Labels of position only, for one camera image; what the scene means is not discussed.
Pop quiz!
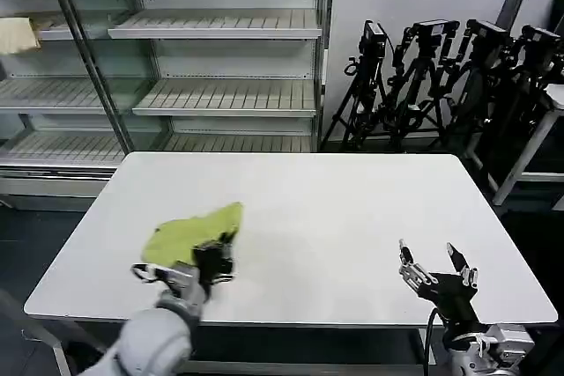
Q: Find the beige folded cloth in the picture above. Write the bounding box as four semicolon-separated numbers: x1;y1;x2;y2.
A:
0;16;42;56

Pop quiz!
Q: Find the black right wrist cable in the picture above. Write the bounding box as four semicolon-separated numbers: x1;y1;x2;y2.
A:
422;305;444;376

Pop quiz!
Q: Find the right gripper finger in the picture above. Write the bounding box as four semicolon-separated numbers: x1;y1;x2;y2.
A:
445;241;480;292
397;238;438;294

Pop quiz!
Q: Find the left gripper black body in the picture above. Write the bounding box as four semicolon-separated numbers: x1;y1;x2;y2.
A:
191;241;237;296

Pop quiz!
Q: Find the steel frame glass shelf rack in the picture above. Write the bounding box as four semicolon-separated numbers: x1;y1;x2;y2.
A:
0;0;147;212

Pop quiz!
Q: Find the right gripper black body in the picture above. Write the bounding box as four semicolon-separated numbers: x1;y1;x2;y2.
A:
417;270;482;325

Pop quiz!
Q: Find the yellow-green shirt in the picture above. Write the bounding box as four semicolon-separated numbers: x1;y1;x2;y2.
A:
140;201;244;268

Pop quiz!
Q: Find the empty white display shelf unit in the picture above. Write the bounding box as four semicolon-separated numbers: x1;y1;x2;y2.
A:
107;0;337;155

